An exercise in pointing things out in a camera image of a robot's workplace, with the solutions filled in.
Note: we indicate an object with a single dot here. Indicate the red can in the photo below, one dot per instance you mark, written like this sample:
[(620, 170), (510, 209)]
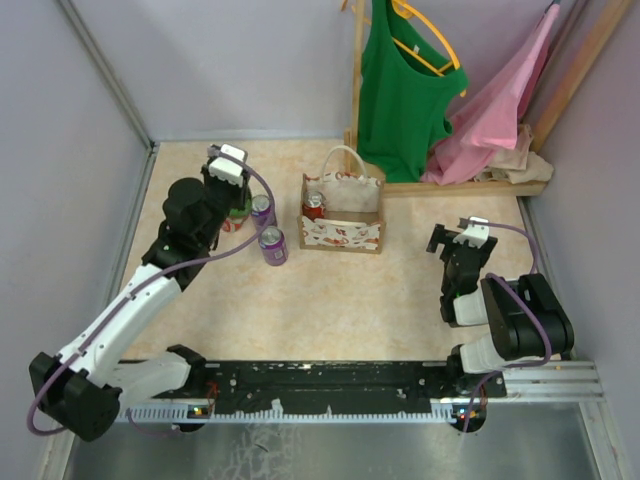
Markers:
[(232, 225), (313, 205)]

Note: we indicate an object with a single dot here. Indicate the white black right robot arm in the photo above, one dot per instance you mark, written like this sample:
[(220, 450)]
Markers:
[(526, 323)]

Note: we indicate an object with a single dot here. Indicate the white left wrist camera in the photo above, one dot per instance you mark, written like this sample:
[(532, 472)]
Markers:
[(226, 163)]

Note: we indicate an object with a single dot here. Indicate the patterned canvas tote bag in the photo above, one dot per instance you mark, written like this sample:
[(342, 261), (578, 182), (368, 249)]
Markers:
[(354, 220)]

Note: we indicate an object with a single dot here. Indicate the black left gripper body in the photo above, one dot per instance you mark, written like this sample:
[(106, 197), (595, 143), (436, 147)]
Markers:
[(226, 189)]

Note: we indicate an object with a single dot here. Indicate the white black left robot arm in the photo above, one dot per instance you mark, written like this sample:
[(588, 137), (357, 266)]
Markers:
[(85, 386)]

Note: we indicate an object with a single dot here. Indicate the green tank top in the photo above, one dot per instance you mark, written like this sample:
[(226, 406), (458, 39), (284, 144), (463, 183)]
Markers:
[(403, 102)]

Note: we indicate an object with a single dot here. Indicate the beige cloth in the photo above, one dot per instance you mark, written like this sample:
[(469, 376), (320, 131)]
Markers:
[(519, 165)]

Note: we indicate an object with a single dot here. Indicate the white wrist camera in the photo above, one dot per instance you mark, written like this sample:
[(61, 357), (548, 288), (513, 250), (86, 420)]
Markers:
[(226, 163), (474, 232)]

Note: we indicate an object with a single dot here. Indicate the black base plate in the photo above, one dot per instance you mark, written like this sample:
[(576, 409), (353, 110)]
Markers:
[(353, 387)]

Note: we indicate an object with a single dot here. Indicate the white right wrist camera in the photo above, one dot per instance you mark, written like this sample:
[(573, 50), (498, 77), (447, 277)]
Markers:
[(474, 232)]

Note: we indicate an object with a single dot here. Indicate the green glass bottle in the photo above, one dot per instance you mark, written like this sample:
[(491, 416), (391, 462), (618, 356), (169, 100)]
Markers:
[(241, 214)]

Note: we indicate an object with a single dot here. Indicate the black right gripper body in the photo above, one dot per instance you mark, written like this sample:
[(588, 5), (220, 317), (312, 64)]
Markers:
[(460, 247)]

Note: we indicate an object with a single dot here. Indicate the yellow clothes hanger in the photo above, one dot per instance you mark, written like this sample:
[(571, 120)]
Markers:
[(410, 15)]

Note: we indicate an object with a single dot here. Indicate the aluminium rail frame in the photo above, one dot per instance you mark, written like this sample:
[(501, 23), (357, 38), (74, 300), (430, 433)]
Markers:
[(558, 380)]

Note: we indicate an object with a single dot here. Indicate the pink shirt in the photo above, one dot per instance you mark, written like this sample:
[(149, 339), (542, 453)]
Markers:
[(491, 119)]

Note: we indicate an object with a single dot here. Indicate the purple can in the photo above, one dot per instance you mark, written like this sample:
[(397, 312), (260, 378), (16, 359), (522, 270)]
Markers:
[(273, 246), (262, 212)]

